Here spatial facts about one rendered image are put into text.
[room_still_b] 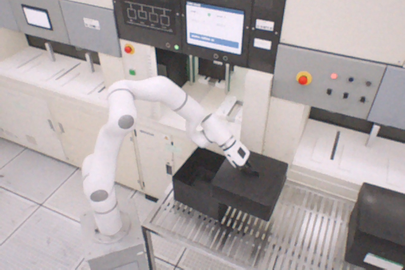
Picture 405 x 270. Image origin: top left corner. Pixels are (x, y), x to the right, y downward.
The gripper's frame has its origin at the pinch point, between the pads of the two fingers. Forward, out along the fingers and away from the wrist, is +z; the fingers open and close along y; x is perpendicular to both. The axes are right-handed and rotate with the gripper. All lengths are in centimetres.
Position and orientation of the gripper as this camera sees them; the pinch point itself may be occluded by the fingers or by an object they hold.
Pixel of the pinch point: (249, 169)
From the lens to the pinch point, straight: 166.2
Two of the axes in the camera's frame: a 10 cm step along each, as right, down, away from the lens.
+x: -6.4, 3.5, 6.9
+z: 6.3, 7.5, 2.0
